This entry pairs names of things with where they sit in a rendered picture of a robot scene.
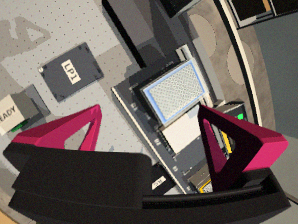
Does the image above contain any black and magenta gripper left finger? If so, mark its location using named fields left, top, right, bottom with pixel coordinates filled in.
left=11, top=104, right=102, bottom=151

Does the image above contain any blue and black tip rack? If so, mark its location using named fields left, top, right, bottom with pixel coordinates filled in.
left=132, top=60, right=185, bottom=122

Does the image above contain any yellow tip rack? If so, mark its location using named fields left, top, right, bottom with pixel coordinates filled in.
left=189, top=163, right=213, bottom=193

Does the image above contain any beige ready button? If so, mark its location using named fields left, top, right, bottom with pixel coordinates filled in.
left=0, top=84, right=51, bottom=135

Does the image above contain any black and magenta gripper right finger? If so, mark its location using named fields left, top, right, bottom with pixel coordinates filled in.
left=197, top=104, right=288, bottom=191

